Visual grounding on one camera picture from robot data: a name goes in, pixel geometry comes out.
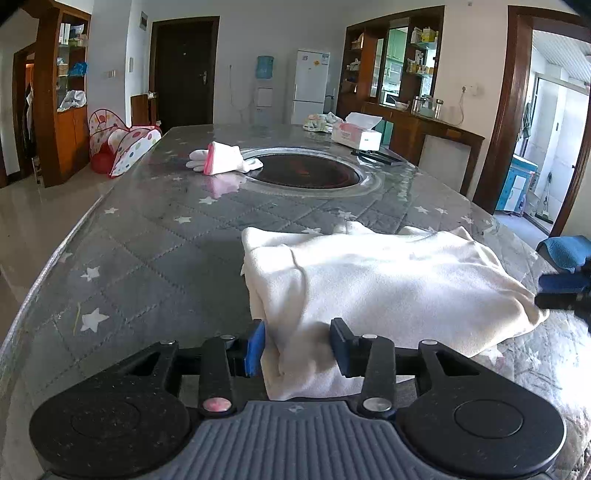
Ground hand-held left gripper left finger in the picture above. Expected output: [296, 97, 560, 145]
[99, 318, 267, 418]

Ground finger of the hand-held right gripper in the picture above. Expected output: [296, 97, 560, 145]
[534, 272, 591, 311]

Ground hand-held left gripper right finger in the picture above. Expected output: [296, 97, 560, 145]
[329, 318, 504, 418]

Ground white fleece garment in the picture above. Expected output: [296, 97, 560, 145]
[240, 220, 550, 401]

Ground blue cushion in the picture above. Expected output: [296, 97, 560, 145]
[537, 235, 591, 273]

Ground mop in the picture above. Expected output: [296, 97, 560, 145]
[536, 172, 555, 224]

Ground light blue cabinet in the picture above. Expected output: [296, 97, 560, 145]
[496, 154, 539, 215]

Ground round dark table cooktop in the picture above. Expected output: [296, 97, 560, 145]
[240, 147, 384, 193]

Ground white and pink gloves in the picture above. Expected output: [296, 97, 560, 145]
[186, 141, 264, 176]

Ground flat black tray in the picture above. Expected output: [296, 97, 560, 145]
[351, 148, 404, 167]

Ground white pink tissue box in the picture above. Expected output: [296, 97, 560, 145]
[331, 112, 383, 151]

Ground wooden sideboard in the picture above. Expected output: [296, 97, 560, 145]
[360, 102, 485, 197]

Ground patterned light cloth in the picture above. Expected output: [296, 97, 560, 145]
[302, 112, 345, 133]

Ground polka dot play tent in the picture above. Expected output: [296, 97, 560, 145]
[89, 108, 163, 178]

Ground white water dispenser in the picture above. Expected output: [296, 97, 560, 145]
[252, 79, 275, 124]

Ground white refrigerator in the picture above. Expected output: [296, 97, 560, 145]
[292, 49, 331, 125]

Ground small wooden cabinet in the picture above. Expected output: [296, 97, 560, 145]
[130, 92, 160, 127]

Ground dark wooden door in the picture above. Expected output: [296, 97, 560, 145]
[148, 16, 220, 134]

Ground tall wooden shelf cabinet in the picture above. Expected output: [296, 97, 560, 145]
[34, 0, 92, 188]

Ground wooden display cabinet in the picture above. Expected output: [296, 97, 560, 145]
[337, 6, 445, 121]

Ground brown wooden door frame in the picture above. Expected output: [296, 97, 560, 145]
[473, 4, 591, 237]

